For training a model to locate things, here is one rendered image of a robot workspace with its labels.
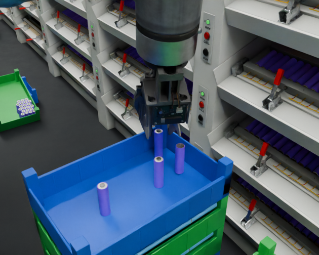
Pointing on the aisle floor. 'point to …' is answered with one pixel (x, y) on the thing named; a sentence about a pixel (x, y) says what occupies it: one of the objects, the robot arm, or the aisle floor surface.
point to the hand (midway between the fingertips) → (159, 127)
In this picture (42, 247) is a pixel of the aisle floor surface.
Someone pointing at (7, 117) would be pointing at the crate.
